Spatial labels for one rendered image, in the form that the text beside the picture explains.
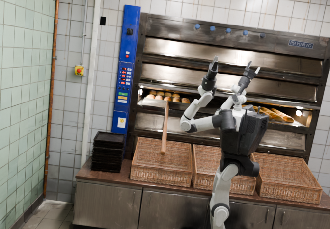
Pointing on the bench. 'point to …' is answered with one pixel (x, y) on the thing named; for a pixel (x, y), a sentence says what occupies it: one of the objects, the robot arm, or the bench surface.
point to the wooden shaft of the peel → (165, 131)
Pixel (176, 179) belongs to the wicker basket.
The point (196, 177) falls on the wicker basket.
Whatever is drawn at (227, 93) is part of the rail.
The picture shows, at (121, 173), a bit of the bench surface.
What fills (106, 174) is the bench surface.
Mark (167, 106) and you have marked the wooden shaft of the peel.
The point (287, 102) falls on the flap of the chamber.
